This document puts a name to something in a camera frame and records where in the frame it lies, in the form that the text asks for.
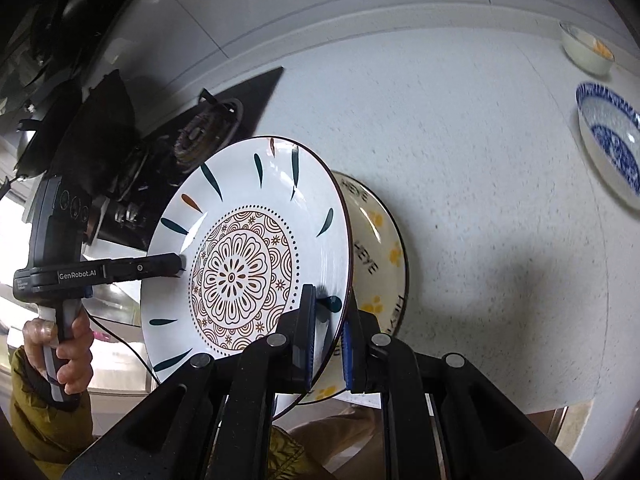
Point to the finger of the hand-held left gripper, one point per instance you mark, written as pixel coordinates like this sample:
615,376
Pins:
150,266

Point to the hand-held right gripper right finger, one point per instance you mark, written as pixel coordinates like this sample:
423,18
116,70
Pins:
350,350

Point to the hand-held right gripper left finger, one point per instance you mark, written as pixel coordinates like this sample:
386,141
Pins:
307,340

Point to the white mandala pattern plate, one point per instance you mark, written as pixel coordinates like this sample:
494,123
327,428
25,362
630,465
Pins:
240,270

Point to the white bear print plate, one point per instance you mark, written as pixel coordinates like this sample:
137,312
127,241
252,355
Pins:
380,260

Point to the blue patterned bowl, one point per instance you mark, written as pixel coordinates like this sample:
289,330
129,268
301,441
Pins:
610,135

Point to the small white bowl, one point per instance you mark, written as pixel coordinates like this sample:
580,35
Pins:
585,52

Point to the person's left forearm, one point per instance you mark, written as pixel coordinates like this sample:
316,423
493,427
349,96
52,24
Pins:
45,425

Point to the person's left hand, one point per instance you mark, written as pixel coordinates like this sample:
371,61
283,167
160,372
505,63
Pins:
80,355

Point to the olive jacket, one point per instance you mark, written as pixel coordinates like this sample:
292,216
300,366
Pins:
295,455

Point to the large black wok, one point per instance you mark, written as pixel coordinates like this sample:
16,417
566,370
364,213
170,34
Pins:
105,125

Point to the black glass gas stove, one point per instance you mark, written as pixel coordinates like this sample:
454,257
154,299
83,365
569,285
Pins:
250,95

